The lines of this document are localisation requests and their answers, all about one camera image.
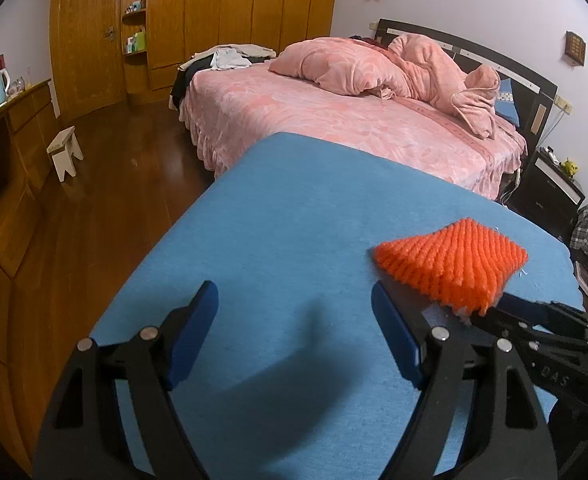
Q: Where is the blue pillow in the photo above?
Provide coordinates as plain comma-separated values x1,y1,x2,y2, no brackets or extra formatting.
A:
494,79,521,126

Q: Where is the black nightstand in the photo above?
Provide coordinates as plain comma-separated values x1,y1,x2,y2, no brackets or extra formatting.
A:
506,147,586,242

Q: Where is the wall lamp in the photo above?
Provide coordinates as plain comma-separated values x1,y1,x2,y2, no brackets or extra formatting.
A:
565,30,588,67

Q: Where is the orange knitted cloth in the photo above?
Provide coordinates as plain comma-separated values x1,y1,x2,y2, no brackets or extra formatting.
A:
372,217,530,317

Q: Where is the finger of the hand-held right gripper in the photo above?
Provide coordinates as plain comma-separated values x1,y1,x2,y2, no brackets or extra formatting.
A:
496,292,588,333
466,311,550,361

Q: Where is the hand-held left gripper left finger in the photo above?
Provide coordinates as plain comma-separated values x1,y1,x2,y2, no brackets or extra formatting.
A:
34,280,220,480

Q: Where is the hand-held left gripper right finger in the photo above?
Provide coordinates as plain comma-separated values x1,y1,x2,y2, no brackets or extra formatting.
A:
370,282,558,480

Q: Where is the bed with pink sheet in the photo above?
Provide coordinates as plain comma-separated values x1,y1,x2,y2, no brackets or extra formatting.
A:
179,57,528,201

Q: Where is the blue table cloth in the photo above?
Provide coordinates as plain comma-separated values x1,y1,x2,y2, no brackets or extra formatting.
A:
89,131,583,480

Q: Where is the wooden wardrobe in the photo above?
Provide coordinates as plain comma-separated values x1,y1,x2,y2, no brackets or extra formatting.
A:
39,0,342,108

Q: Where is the dark bed headboard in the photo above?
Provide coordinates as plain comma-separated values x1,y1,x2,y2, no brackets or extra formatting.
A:
374,18,559,149

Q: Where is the pile of clothes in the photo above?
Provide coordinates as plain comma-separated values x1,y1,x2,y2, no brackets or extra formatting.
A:
170,44,278,111

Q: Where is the small white stool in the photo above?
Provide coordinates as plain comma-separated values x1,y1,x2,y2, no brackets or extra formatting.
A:
46,126,85,183

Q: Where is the white power strip cable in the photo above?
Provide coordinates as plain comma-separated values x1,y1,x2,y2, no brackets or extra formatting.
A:
499,170,522,205

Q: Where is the pink duvet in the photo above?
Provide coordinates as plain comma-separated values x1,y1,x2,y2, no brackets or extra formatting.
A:
268,32,501,140

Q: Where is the wooden door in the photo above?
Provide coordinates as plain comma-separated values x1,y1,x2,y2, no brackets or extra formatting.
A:
49,0,127,122

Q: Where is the wooden sideboard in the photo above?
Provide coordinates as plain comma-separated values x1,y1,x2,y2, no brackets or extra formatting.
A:
0,78,63,476

